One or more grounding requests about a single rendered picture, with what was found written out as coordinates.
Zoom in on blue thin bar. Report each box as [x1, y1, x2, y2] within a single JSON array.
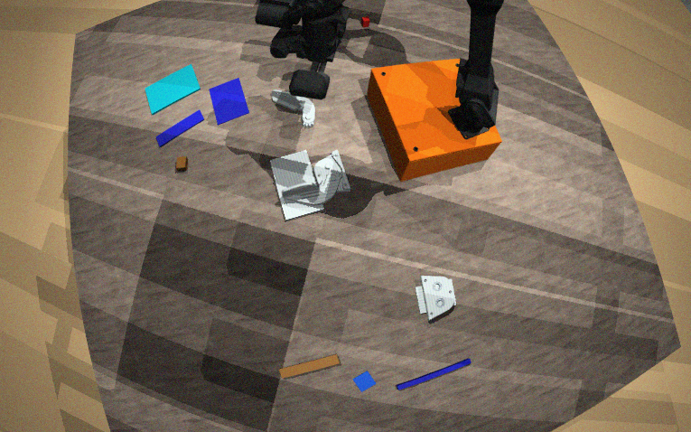
[[397, 358, 472, 390]]

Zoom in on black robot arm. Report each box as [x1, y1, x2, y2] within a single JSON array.
[[255, 0, 504, 139]]

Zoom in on orange flat bar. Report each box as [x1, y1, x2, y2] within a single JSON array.
[[279, 354, 340, 378]]

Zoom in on blue flat bar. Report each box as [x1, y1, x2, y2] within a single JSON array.
[[156, 110, 205, 147]]

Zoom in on teal flat rectangular plate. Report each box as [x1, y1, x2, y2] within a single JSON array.
[[145, 64, 201, 116]]

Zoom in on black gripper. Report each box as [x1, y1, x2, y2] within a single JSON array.
[[289, 22, 347, 99]]

